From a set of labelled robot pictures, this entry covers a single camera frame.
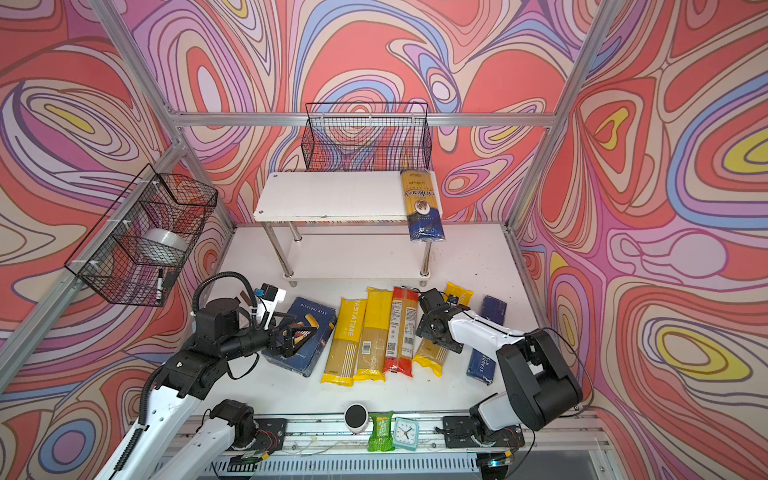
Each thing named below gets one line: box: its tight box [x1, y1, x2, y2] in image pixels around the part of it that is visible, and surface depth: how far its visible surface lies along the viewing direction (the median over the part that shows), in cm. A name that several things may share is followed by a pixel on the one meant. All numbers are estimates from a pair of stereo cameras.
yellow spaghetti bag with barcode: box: [353, 287, 393, 382], surface depth 90 cm
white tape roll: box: [137, 228, 190, 267], surface depth 74 cm
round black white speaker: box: [344, 403, 369, 433], surface depth 73 cm
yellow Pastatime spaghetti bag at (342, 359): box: [320, 298, 368, 387], surface depth 89 cm
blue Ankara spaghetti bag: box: [400, 169, 446, 241], surface depth 75 cm
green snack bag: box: [367, 411, 396, 452], surface depth 75 cm
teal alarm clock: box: [394, 416, 419, 451], surface depth 73 cm
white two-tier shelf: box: [253, 171, 431, 287], surface depth 98 cm
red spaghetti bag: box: [383, 287, 419, 378], surface depth 90 cm
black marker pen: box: [156, 268, 163, 301], surface depth 73 cm
